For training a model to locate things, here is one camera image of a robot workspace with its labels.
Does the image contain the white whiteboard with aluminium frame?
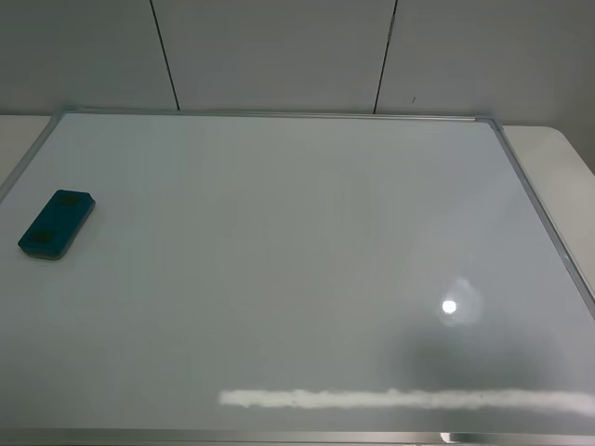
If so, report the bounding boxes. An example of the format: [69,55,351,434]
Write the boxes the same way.
[1,109,594,445]

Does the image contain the blue whiteboard eraser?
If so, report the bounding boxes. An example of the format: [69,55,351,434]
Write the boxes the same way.
[18,190,96,260]

